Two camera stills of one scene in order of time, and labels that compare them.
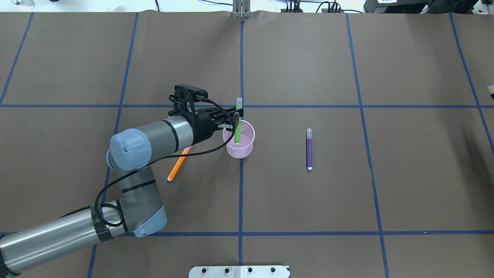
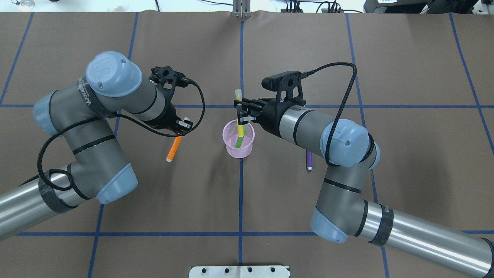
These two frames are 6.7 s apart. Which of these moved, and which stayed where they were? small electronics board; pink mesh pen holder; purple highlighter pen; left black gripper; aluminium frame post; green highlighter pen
Moved: green highlighter pen; left black gripper
Stayed: purple highlighter pen; small electronics board; aluminium frame post; pink mesh pen holder
